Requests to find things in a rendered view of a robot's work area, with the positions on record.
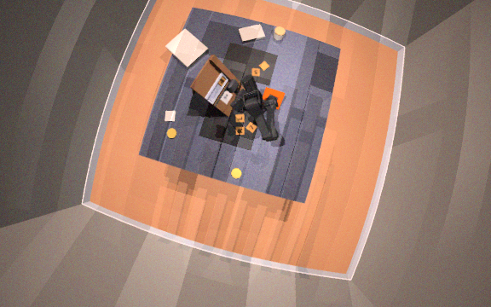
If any beige flat square tile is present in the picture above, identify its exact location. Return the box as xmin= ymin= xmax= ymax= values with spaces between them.
xmin=165 ymin=111 xmax=176 ymax=122

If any white paper label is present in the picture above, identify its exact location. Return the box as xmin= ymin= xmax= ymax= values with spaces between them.
xmin=221 ymin=90 xmax=232 ymax=104

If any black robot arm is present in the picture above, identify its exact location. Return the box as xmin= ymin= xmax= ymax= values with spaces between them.
xmin=230 ymin=75 xmax=279 ymax=142

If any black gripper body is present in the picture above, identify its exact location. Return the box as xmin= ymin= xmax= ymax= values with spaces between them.
xmin=227 ymin=79 xmax=246 ymax=99

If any yellow round disc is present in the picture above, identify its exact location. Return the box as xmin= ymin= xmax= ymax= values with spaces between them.
xmin=231 ymin=168 xmax=241 ymax=178
xmin=167 ymin=128 xmax=176 ymax=138

